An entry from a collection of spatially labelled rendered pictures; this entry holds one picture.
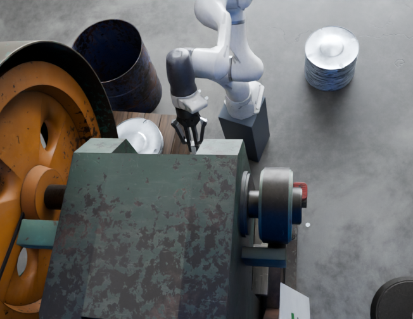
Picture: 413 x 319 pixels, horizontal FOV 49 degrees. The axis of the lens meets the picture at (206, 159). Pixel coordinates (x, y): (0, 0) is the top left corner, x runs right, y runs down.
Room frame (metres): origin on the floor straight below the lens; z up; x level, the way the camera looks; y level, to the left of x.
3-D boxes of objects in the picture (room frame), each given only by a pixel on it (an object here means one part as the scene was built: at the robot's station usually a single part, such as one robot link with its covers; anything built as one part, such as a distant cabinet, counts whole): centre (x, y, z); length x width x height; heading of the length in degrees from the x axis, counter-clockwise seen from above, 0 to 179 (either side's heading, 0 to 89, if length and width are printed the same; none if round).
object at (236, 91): (1.10, -0.23, 0.71); 0.18 x 0.11 x 0.25; 59
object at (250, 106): (1.11, -0.30, 0.52); 0.22 x 0.19 x 0.14; 133
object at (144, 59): (1.75, 0.25, 0.24); 0.42 x 0.42 x 0.48
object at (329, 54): (1.31, -0.89, 0.23); 0.29 x 0.29 x 0.01
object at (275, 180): (0.31, -0.08, 1.31); 0.22 x 0.12 x 0.22; 152
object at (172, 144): (1.19, 0.30, 0.18); 0.40 x 0.38 x 0.35; 147
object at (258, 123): (1.09, -0.27, 0.23); 0.18 x 0.18 x 0.45; 43
